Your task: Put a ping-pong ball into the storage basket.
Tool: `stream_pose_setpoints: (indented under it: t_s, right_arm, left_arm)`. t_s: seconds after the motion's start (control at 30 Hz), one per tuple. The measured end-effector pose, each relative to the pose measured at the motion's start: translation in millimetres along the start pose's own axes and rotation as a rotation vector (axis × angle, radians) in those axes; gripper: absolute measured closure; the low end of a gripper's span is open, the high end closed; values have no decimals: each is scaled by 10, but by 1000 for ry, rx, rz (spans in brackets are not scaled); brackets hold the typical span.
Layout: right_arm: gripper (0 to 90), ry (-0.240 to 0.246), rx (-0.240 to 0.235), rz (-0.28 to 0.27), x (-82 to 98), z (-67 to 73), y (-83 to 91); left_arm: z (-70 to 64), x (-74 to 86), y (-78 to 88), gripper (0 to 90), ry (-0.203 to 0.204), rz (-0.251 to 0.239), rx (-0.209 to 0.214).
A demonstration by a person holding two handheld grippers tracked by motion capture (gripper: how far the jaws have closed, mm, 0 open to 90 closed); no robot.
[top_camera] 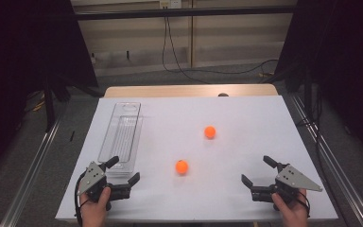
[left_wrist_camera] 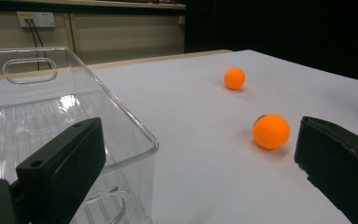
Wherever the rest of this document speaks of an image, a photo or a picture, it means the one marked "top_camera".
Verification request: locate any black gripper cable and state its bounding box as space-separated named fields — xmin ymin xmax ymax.
xmin=73 ymin=172 xmax=88 ymax=227
xmin=297 ymin=191 xmax=311 ymax=219

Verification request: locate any clear plastic storage box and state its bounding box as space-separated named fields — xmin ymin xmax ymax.
xmin=97 ymin=101 xmax=144 ymax=178

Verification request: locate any white wall socket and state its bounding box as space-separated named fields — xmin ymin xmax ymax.
xmin=159 ymin=0 xmax=183 ymax=9

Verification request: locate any person's right hand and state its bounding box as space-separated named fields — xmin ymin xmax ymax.
xmin=271 ymin=189 xmax=310 ymax=227

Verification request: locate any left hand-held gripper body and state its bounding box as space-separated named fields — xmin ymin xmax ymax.
xmin=80 ymin=161 xmax=130 ymax=202

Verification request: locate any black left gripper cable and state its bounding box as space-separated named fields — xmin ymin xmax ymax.
xmin=73 ymin=172 xmax=88 ymax=227

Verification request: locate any black metal stand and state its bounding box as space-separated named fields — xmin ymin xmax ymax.
xmin=43 ymin=75 xmax=57 ymax=132

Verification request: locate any metal floor rail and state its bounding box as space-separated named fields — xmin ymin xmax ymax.
xmin=0 ymin=115 xmax=62 ymax=227
xmin=290 ymin=94 xmax=363 ymax=227

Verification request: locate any dark curtain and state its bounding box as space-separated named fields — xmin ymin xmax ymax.
xmin=0 ymin=0 xmax=99 ymax=182
xmin=273 ymin=0 xmax=363 ymax=166

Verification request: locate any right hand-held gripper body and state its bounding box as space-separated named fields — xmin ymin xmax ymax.
xmin=251 ymin=164 xmax=323 ymax=202

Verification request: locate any black power cable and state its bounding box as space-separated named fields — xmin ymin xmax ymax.
xmin=161 ymin=17 xmax=280 ymax=76
xmin=165 ymin=17 xmax=211 ymax=85

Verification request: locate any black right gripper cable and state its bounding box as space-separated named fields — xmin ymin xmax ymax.
xmin=297 ymin=191 xmax=311 ymax=219

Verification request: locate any person's left hand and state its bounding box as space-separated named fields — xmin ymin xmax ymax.
xmin=78 ymin=188 xmax=112 ymax=227

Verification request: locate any black horizontal bar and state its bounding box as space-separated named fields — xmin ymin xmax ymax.
xmin=75 ymin=5 xmax=298 ymax=22

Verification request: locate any orange ping-pong ball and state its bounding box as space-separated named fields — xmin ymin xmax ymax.
xmin=203 ymin=125 xmax=217 ymax=140
xmin=175 ymin=159 xmax=190 ymax=176

